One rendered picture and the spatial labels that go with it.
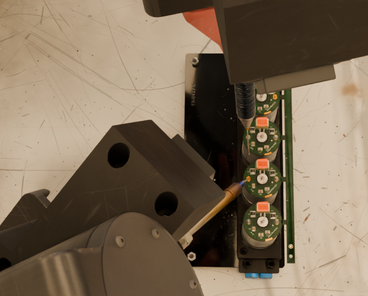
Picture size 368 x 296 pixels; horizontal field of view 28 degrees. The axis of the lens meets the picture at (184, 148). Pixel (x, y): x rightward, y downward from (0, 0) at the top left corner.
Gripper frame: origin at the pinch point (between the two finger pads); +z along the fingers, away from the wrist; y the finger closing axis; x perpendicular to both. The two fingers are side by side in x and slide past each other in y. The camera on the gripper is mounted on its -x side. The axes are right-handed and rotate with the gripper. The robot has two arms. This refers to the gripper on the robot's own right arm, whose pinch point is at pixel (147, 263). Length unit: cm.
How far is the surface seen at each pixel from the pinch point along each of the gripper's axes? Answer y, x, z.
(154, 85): 10.8, -3.6, 13.9
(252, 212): -1.8, -4.3, 6.9
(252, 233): -2.7, -3.4, 6.6
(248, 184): -0.4, -5.2, 7.6
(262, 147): 0.8, -7.3, 8.7
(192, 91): 8.2, -5.4, 13.6
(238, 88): 2.6, -11.2, 0.2
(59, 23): 19.9, -2.0, 13.0
